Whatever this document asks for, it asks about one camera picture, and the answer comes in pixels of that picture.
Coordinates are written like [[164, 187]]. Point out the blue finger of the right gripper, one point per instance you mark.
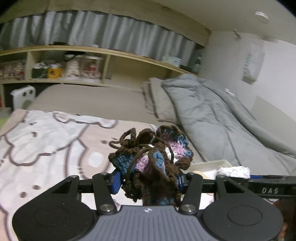
[[256, 177]]

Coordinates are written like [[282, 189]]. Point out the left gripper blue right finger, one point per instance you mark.
[[182, 182]]

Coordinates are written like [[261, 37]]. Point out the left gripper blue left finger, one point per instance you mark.
[[114, 182]]

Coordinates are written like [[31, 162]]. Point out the white crochet pouch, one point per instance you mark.
[[237, 172]]

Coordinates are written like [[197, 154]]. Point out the wooden block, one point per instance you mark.
[[199, 173]]

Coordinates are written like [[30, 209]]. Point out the dark crochet flower pouch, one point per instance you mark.
[[150, 163]]

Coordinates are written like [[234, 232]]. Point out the person's right hand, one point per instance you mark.
[[287, 208]]

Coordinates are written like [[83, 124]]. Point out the white cardboard tray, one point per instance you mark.
[[209, 169]]

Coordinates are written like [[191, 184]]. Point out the grey quilted duvet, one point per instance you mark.
[[220, 127]]

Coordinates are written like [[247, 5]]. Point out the beige fuzzy pillow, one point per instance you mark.
[[158, 103]]

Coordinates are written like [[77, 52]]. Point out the cartoon bunny blanket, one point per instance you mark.
[[54, 183]]

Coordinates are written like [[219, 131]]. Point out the green glass bottle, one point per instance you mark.
[[197, 65]]

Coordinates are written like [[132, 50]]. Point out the tissue box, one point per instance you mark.
[[175, 61]]

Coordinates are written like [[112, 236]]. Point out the wooden headboard shelf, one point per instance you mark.
[[41, 66]]

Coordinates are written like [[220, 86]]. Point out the pink doll in case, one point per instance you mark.
[[90, 67]]

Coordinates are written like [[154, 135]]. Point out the white doll in case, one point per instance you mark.
[[72, 68]]

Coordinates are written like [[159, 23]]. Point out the white space heater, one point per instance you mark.
[[23, 97]]

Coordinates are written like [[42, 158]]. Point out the green towel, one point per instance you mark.
[[3, 121]]

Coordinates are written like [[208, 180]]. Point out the black storage box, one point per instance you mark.
[[41, 73]]

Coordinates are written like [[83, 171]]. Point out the grey curtain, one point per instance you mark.
[[90, 28]]

